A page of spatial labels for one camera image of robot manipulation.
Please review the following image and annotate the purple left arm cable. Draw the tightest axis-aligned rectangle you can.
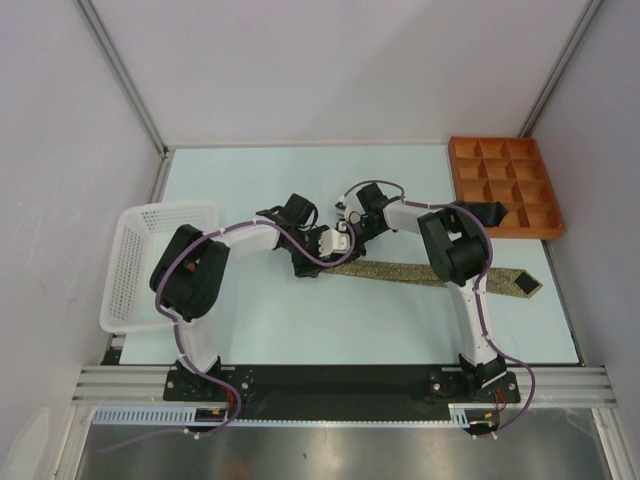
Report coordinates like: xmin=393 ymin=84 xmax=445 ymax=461
xmin=99 ymin=219 xmax=357 ymax=451

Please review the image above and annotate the dark rolled tie in tray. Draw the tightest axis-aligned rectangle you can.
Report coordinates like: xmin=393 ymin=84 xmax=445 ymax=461
xmin=463 ymin=202 xmax=509 ymax=228

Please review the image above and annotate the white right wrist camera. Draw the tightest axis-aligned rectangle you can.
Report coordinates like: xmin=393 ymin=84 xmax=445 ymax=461
xmin=335 ymin=196 xmax=360 ymax=223

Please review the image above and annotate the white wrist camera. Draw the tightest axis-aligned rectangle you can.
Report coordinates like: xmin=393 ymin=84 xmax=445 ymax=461
xmin=335 ymin=196 xmax=360 ymax=223
xmin=318 ymin=221 xmax=355 ymax=258

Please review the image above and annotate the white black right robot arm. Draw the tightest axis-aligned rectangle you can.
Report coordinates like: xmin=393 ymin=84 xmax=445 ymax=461
xmin=336 ymin=180 xmax=506 ymax=401

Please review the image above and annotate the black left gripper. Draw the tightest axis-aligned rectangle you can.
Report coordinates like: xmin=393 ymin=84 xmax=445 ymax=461
xmin=282 ymin=225 xmax=330 ymax=278

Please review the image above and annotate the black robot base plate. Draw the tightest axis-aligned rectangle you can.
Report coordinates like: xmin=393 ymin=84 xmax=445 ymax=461
xmin=163 ymin=363 xmax=521 ymax=404

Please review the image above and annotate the white perforated plastic basket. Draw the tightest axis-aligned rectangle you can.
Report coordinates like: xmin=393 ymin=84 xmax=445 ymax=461
xmin=99 ymin=200 xmax=219 ymax=335

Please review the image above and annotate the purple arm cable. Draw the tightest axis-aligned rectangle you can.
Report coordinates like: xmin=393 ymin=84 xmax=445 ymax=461
xmin=335 ymin=179 xmax=539 ymax=441
xmin=99 ymin=219 xmax=357 ymax=451

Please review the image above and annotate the orange compartment tray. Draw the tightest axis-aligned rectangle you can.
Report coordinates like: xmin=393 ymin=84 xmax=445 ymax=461
xmin=448 ymin=136 xmax=565 ymax=240

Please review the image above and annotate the aluminium front frame rail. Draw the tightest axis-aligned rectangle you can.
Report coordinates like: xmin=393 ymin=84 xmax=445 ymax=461
xmin=72 ymin=365 xmax=616 ymax=407

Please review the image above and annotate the white slotted cable duct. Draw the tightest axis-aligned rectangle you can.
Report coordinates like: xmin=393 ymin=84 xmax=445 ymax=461
xmin=93 ymin=406 xmax=228 ymax=426

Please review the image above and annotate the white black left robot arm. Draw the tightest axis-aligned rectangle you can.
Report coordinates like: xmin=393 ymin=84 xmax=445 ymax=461
xmin=149 ymin=194 xmax=352 ymax=400

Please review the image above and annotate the olive gold patterned tie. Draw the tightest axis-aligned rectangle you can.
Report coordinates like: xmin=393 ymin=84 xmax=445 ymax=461
xmin=325 ymin=260 xmax=543 ymax=298

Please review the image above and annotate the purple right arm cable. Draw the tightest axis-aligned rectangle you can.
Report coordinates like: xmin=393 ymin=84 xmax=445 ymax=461
xmin=335 ymin=179 xmax=539 ymax=441

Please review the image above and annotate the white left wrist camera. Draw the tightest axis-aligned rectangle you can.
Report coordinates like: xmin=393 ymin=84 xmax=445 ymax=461
xmin=318 ymin=221 xmax=355 ymax=258

